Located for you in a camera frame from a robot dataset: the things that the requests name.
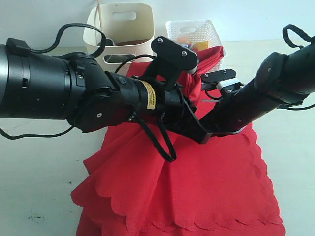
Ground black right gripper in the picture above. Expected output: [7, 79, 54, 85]
[200, 83, 256, 135]

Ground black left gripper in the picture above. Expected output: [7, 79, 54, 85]
[120, 76, 212, 144]

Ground red tablecloth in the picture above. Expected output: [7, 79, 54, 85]
[70, 45, 286, 236]

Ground yellow cheese wedge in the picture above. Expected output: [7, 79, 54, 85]
[192, 41, 209, 52]

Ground brown egg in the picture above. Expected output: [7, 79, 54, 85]
[177, 37, 191, 45]

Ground brown wooden plate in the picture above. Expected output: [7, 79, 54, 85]
[115, 39, 148, 46]

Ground wooden chopstick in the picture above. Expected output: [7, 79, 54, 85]
[97, 0, 103, 32]

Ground stainless steel cup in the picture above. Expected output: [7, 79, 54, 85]
[104, 38, 134, 63]

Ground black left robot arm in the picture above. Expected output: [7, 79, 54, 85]
[0, 37, 211, 143]

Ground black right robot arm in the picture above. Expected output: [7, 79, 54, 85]
[200, 38, 315, 135]

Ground white lattice plastic basket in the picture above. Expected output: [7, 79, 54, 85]
[165, 19, 226, 72]

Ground cream plastic bin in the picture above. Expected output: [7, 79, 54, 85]
[87, 2, 155, 66]

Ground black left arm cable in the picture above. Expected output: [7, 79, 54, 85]
[0, 23, 178, 163]

